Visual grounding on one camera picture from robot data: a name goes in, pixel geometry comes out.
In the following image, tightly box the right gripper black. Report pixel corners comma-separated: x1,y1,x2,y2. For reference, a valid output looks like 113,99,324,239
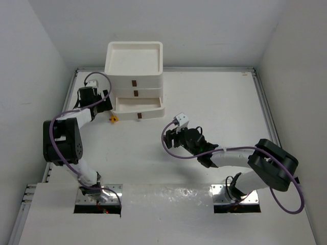
162,124,199,157

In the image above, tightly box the yellow small clamp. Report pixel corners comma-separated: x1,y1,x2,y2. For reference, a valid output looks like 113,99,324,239
109,116,119,123

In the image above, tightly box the white drawer container box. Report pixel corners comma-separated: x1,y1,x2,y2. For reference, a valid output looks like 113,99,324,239
104,41,164,103

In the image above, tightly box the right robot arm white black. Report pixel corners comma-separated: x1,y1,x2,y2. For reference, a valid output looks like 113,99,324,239
161,126,299,203

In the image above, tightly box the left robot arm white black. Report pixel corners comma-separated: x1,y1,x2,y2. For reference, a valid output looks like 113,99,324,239
43,86,112,200

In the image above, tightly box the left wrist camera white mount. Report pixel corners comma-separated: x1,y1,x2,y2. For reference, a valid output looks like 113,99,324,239
84,80,99,88

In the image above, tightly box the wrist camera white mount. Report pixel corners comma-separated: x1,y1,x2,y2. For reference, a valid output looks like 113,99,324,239
84,80,99,88
173,112,190,128

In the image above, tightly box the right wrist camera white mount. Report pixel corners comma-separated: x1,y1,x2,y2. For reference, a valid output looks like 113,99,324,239
173,112,190,128

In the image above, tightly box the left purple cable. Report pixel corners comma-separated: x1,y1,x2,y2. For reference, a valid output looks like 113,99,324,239
49,72,123,209

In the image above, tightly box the purple cable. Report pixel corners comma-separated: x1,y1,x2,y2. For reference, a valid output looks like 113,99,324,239
49,72,123,209
160,120,305,214

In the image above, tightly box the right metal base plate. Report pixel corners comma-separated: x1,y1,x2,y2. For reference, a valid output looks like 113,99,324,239
211,184,259,205

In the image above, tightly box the metal base plate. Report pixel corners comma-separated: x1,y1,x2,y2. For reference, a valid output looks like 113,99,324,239
211,184,259,205
75,184,123,206

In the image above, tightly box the aluminium frame rail right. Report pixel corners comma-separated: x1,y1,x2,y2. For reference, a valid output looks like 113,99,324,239
251,67,299,183

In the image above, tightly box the aluminium frame rail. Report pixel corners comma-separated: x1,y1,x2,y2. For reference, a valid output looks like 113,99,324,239
251,67,299,183
7,68,79,245

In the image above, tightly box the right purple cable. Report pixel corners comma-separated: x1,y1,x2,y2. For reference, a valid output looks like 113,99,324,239
160,120,305,214

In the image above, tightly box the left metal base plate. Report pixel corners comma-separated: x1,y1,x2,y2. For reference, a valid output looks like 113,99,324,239
75,184,123,206

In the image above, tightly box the aluminium frame rail left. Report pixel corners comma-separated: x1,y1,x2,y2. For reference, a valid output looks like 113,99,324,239
7,68,79,245

